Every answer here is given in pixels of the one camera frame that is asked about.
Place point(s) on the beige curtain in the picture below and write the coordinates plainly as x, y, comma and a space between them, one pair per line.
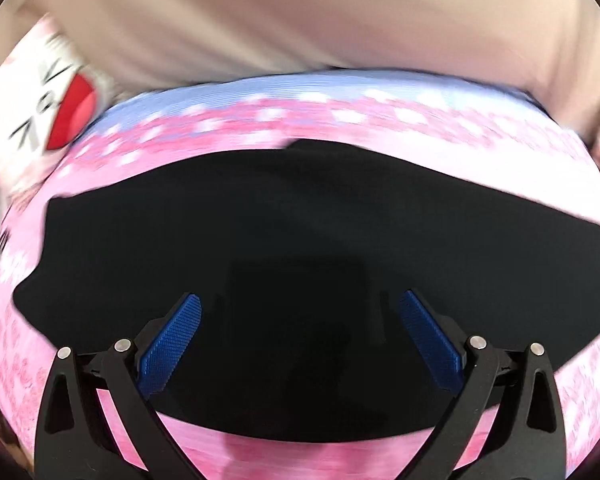
300, 15

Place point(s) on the pink floral blanket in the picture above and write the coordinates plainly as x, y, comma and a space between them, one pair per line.
290, 115

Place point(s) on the black pants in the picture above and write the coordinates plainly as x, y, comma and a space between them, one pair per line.
310, 280

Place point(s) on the white cat face pillow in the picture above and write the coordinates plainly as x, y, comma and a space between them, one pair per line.
35, 105

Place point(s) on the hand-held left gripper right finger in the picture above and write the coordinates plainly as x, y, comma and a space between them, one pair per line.
430, 342

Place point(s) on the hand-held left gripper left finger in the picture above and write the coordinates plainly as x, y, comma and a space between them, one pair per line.
172, 342

